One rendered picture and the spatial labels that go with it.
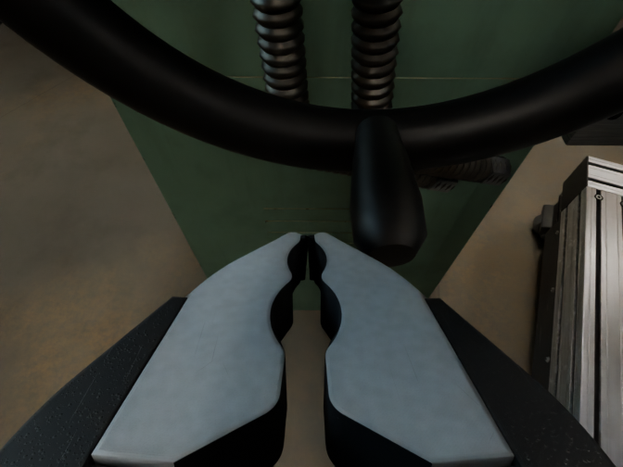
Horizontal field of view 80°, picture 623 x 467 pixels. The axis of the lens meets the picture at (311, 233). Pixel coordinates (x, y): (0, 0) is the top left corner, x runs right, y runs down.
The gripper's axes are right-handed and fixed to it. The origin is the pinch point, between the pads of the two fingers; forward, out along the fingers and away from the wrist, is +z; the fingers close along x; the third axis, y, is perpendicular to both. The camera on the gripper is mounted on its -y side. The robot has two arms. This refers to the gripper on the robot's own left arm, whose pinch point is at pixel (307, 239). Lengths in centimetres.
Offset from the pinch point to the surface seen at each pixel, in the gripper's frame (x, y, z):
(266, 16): -2.0, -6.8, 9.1
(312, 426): 1, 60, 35
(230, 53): -6.8, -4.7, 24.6
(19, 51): -106, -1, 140
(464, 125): 6.3, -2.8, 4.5
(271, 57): -1.9, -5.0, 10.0
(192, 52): -10.1, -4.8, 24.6
